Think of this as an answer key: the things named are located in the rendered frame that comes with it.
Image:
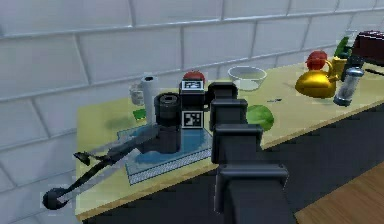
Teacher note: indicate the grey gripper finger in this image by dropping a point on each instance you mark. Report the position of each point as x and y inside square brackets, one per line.
[88, 173]
[126, 141]

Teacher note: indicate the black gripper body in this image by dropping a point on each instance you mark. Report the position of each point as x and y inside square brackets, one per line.
[167, 113]

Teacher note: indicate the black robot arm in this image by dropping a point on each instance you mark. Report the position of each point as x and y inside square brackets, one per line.
[246, 166]

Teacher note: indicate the yellow-topped black kitchen counter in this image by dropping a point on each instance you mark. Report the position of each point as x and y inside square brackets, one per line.
[333, 140]

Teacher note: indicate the white paper towel roll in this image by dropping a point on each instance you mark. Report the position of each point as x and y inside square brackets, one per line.
[149, 96]

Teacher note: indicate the small green sponge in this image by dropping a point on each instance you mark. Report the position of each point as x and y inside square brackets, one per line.
[140, 114]

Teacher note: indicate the clear glass cup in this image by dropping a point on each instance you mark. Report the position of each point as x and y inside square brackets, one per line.
[136, 95]

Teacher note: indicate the red tomato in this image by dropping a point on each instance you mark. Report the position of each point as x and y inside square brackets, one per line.
[194, 75]

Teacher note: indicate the white bowl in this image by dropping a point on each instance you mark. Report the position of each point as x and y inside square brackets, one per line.
[247, 77]

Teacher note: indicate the green lettuce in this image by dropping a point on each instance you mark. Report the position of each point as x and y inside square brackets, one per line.
[263, 116]

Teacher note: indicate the yellow kettle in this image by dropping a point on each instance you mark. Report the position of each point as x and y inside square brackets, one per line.
[315, 85]

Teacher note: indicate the silver salt shaker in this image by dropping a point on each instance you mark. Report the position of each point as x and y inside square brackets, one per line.
[348, 86]

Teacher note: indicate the dark grey pepper shaker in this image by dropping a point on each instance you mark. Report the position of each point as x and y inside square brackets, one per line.
[353, 61]

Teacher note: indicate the black knife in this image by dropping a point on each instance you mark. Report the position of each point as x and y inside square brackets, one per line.
[375, 71]

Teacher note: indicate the dark red toaster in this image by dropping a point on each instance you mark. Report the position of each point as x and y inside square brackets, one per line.
[370, 46]

